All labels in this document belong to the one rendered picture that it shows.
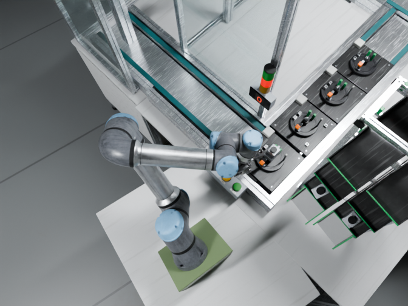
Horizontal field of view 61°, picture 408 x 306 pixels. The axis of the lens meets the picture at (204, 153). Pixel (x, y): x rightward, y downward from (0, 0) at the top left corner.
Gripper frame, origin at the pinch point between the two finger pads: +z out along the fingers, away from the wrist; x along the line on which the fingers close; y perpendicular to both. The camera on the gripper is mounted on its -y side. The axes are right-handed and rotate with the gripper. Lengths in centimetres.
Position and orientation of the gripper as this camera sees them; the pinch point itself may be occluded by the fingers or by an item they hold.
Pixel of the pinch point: (240, 170)
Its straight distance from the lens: 159.7
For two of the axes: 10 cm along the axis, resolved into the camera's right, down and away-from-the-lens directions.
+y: -8.6, 4.1, -2.9
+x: 4.9, 8.1, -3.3
